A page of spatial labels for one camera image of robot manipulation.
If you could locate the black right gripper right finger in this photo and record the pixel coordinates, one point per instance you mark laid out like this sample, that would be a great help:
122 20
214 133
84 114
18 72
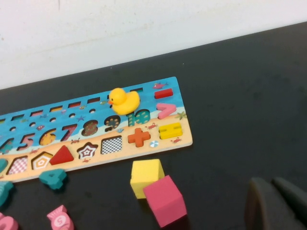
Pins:
295 196

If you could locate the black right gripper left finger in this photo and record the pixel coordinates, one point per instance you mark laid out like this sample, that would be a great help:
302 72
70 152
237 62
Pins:
263 208

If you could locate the yellow equals sign piece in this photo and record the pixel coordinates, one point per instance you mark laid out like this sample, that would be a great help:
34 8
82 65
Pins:
170 131

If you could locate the pink greater-than sign piece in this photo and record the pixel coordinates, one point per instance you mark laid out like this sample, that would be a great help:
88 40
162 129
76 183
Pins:
165 110

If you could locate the orange plus sign piece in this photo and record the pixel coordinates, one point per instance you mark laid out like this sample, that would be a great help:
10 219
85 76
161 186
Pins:
138 137

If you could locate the colourful wooden number puzzle board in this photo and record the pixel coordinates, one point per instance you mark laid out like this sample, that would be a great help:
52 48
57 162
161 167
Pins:
129 151

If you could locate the red minus sign piece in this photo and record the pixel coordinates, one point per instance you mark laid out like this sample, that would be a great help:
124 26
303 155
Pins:
163 93

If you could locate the pink fish piece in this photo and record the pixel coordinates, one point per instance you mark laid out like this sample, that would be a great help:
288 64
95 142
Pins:
60 219

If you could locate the red triangle piece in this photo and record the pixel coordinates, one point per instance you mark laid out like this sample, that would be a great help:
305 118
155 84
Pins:
62 157

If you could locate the teal number four piece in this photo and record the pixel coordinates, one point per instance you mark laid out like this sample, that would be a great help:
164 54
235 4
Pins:
53 178

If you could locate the pink number five piece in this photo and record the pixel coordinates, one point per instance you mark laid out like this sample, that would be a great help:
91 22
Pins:
7 222

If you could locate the teal striped fish piece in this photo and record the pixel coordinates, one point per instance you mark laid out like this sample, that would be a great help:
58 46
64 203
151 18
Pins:
4 192

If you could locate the teal heart piece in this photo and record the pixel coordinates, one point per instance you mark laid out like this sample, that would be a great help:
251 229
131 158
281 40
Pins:
3 166

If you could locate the magenta cube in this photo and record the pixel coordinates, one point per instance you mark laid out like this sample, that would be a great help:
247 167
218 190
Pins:
165 201

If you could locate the yellow cube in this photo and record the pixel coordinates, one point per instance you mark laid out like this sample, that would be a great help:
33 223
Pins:
146 177

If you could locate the yellow rubber duck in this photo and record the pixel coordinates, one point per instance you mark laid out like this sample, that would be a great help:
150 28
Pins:
124 100

